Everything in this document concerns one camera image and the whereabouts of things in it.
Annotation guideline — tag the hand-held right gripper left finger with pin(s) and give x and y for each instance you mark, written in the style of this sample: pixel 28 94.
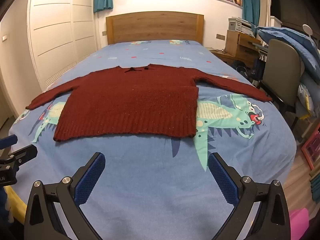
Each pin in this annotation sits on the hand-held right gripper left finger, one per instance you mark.
pixel 91 177

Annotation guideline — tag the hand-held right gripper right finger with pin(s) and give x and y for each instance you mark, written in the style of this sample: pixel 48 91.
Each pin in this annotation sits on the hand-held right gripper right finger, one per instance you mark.
pixel 222 180

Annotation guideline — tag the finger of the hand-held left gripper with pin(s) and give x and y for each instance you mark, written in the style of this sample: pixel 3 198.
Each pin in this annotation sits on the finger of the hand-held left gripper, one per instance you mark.
pixel 25 155
pixel 8 141

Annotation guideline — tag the dark red knit sweater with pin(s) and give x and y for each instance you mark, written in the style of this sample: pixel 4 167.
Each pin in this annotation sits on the dark red knit sweater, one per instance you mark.
pixel 130 100

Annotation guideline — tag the yellow cloth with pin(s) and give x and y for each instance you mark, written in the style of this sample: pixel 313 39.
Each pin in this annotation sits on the yellow cloth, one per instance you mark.
pixel 15 205

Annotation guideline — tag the blue dinosaur print bedsheet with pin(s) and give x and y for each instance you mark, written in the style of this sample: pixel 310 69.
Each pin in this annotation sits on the blue dinosaur print bedsheet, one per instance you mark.
pixel 150 175

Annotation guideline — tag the pink foam block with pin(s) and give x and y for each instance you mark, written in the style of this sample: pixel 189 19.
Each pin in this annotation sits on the pink foam block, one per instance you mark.
pixel 298 225

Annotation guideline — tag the dark bag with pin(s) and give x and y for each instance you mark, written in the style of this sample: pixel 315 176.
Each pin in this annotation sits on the dark bag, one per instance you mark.
pixel 241 68

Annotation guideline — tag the white wardrobe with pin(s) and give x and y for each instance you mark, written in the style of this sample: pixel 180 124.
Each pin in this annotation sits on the white wardrobe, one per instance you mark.
pixel 57 30

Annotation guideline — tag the grey chair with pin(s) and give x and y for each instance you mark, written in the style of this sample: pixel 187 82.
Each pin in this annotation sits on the grey chair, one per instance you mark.
pixel 282 67

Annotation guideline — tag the cardboard boxes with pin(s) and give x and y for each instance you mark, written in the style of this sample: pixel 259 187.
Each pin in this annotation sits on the cardboard boxes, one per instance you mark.
pixel 235 46

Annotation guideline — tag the blue quilt pile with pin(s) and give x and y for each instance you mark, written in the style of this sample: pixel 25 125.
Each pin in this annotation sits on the blue quilt pile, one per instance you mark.
pixel 295 42

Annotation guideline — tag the white printer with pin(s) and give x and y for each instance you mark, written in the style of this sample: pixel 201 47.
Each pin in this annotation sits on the white printer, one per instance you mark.
pixel 237 25

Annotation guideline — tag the wooden headboard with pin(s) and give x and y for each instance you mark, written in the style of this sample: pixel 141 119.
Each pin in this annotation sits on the wooden headboard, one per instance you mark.
pixel 155 27

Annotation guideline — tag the round white lamp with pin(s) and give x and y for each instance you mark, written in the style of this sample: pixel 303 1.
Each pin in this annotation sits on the round white lamp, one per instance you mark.
pixel 307 29

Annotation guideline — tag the wall outlet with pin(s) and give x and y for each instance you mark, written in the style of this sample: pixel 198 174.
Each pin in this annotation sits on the wall outlet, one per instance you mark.
pixel 220 36

